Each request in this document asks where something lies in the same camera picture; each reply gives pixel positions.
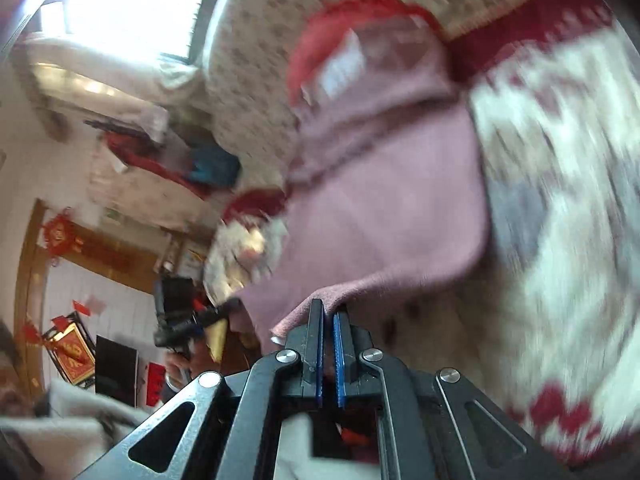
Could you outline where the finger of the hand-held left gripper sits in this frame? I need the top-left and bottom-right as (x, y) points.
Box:
(197, 297), (242, 328)

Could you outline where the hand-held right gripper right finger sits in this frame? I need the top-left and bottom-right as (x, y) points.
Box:
(332, 310), (576, 480)

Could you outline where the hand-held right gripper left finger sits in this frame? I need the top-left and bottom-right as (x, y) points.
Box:
(97, 299), (328, 480)

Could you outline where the pink long-sleeve shirt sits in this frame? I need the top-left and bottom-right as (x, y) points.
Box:
(235, 15), (491, 346)

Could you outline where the person's left hand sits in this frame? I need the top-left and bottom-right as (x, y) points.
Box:
(165, 347), (206, 393)

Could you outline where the black screen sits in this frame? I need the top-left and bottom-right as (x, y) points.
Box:
(95, 335), (139, 407)

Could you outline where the red and gold framed picture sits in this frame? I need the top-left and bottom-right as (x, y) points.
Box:
(46, 322), (97, 387)

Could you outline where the blue bag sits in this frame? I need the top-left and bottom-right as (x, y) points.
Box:
(189, 144), (242, 187)

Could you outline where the grey cloth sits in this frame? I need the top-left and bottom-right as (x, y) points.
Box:
(0, 379), (158, 480)

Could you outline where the white curtain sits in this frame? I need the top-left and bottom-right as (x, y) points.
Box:
(20, 35), (201, 108)

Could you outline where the floral bed sheet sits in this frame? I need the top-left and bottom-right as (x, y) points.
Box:
(202, 0), (556, 201)

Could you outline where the red ruffled garment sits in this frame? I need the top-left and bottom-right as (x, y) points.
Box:
(287, 0), (441, 106)

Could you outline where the red and white fleece blanket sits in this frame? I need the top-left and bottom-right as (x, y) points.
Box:
(205, 0), (640, 466)

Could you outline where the window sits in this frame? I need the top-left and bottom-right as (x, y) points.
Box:
(40, 0), (228, 63)

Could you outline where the red knot wall ornament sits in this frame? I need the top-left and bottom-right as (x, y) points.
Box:
(37, 210), (83, 266)

